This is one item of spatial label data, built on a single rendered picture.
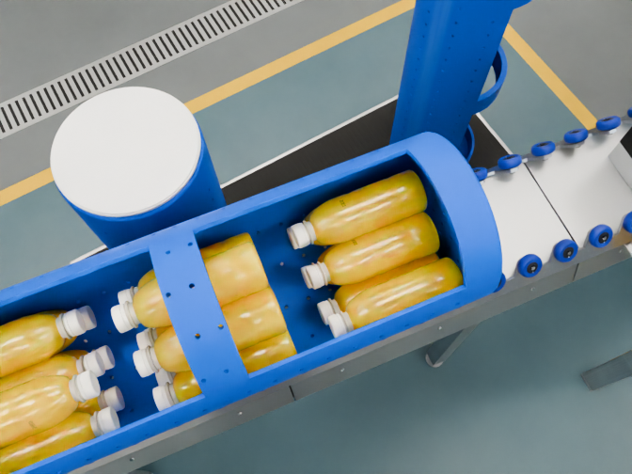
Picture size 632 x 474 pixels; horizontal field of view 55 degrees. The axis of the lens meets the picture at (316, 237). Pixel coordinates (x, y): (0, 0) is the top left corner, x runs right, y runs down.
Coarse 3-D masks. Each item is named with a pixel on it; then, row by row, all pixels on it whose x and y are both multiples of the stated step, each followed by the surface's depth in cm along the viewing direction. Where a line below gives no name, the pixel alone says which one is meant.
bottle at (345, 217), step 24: (360, 192) 96; (384, 192) 95; (408, 192) 95; (312, 216) 95; (336, 216) 94; (360, 216) 94; (384, 216) 95; (408, 216) 98; (312, 240) 95; (336, 240) 95
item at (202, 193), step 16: (208, 160) 118; (192, 176) 111; (208, 176) 118; (192, 192) 112; (208, 192) 120; (160, 208) 108; (176, 208) 111; (192, 208) 116; (208, 208) 123; (96, 224) 111; (112, 224) 109; (128, 224) 109; (144, 224) 110; (160, 224) 112; (176, 224) 116; (112, 240) 118; (128, 240) 116
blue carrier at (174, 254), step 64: (320, 192) 104; (448, 192) 85; (128, 256) 85; (192, 256) 82; (448, 256) 107; (0, 320) 97; (192, 320) 79; (320, 320) 106; (384, 320) 87; (128, 384) 102; (256, 384) 86
